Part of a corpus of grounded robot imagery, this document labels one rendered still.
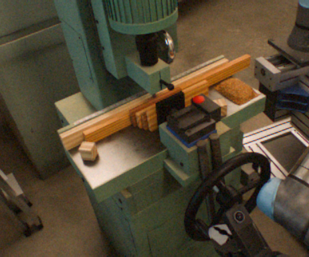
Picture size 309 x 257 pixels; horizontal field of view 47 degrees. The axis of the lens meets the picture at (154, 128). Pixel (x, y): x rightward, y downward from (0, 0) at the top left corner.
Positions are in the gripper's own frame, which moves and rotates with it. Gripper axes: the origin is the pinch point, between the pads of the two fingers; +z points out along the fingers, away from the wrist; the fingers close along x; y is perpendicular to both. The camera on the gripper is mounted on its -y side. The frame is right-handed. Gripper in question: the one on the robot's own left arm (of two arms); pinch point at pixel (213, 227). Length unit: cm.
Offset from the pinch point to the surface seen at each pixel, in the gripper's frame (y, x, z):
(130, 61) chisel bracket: -41, 7, 28
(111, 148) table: -21.4, -8.3, 26.9
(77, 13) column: -59, 0, 33
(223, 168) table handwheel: -11.6, 7.7, -0.2
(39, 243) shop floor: 30, -42, 118
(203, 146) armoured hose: -16.7, 7.7, 5.1
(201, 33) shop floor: -32, 162, 225
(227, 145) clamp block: -12.1, 16.6, 9.4
